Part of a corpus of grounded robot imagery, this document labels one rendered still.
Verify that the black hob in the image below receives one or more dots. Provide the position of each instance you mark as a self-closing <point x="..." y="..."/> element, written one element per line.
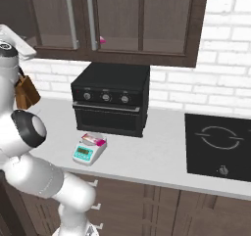
<point x="217" y="147"/>

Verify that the pink bar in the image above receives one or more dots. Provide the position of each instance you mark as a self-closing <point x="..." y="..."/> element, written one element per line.
<point x="94" y="139"/>

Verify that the brown lower cupboard door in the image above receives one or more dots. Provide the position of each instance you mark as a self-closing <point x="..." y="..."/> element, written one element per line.
<point x="183" y="213"/>
<point x="233" y="218"/>
<point x="124" y="210"/>

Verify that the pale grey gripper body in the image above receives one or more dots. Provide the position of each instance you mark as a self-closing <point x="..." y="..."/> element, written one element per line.
<point x="20" y="46"/>

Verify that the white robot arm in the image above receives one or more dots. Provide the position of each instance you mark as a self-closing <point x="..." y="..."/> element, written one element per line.
<point x="32" y="174"/>

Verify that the white digital scale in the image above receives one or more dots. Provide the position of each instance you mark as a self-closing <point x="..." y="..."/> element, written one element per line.
<point x="85" y="153"/>

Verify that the brown knife block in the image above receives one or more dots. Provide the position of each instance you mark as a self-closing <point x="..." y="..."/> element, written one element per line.
<point x="26" y="92"/>

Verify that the pink item in cabinet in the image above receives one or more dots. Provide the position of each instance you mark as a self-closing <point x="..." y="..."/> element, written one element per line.
<point x="102" y="40"/>

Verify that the black toaster oven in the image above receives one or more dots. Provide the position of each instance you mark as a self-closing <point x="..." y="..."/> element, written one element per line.
<point x="112" y="96"/>

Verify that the narrow glass cabinet door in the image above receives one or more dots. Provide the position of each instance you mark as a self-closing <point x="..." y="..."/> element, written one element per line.
<point x="52" y="18"/>

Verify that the silver hob knob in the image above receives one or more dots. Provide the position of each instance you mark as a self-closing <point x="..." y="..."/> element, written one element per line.
<point x="223" y="170"/>

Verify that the wide glass cabinet door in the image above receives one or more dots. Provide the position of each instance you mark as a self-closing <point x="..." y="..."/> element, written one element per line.
<point x="143" y="21"/>

